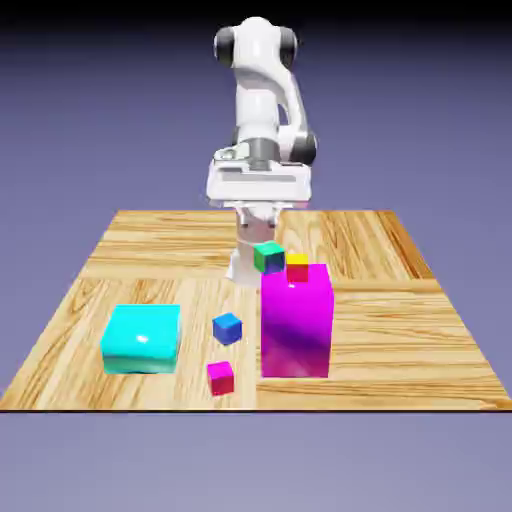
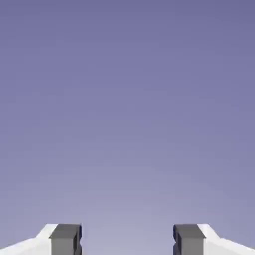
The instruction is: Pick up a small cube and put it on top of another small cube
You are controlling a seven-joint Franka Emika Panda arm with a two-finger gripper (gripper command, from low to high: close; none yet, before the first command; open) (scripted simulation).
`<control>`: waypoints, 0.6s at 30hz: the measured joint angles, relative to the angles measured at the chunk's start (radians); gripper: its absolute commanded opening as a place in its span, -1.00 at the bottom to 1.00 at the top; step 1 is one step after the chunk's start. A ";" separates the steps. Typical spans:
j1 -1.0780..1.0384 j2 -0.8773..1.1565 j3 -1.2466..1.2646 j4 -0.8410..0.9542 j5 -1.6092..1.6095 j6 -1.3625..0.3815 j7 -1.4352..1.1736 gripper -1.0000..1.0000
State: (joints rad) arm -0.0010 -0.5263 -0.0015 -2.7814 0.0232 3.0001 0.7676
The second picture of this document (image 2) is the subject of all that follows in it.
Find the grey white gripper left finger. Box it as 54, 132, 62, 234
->
0, 223, 83, 255

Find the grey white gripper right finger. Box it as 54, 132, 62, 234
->
172, 223, 255, 255

